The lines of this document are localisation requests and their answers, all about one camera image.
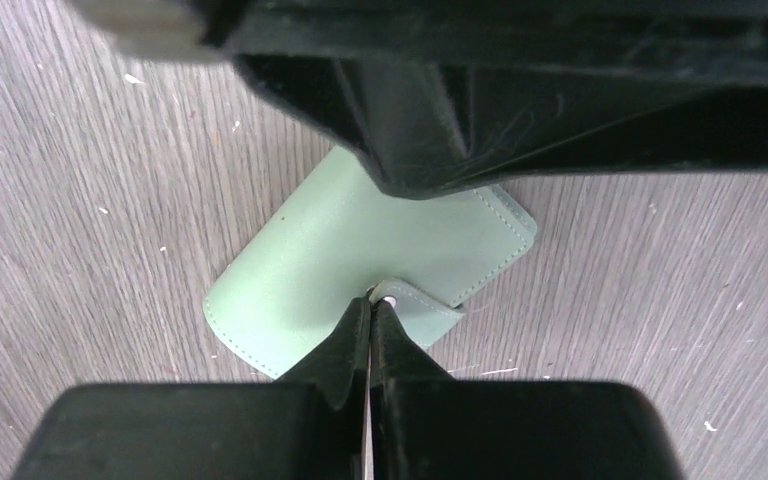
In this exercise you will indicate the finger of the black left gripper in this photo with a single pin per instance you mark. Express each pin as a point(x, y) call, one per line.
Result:
point(422, 131)

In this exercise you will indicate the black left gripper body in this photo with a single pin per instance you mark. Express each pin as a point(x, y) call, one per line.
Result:
point(709, 42)

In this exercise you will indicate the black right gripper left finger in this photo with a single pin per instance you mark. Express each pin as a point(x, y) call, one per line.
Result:
point(307, 424)

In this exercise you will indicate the green card holder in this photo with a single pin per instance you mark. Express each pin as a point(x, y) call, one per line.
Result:
point(337, 237)

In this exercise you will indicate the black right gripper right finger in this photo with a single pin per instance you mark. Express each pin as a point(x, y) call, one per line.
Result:
point(427, 424)

